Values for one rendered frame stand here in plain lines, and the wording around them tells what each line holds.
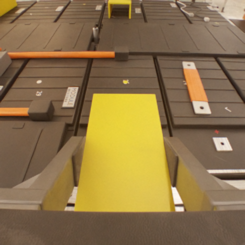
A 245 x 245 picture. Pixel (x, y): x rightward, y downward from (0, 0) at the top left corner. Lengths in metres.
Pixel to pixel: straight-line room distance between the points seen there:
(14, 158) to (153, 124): 0.18
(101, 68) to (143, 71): 0.09
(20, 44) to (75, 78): 0.21
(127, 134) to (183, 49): 0.32
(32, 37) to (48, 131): 0.33
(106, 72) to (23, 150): 0.21
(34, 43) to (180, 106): 0.38
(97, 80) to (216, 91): 0.22
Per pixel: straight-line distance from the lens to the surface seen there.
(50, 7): 0.81
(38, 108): 0.27
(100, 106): 0.18
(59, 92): 0.33
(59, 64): 0.40
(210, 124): 0.29
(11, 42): 0.54
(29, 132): 0.27
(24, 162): 0.24
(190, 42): 0.50
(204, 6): 0.86
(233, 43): 0.55
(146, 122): 0.17
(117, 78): 0.34
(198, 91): 0.33
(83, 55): 0.40
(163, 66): 0.38
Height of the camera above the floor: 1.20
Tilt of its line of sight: 50 degrees down
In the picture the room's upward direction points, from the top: 1 degrees clockwise
